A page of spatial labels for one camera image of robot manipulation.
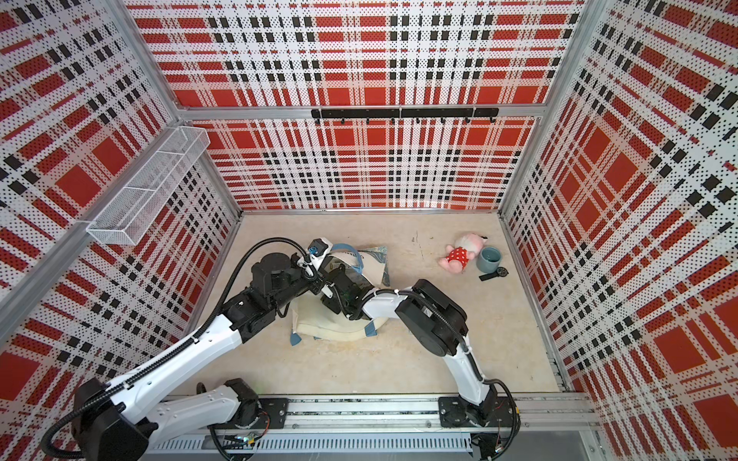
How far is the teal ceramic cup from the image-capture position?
39.5 inches

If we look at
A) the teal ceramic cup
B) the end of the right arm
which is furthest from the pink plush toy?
the end of the right arm

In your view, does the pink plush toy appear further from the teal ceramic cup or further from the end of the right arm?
the end of the right arm

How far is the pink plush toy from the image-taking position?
39.3 inches

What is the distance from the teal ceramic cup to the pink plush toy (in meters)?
0.02
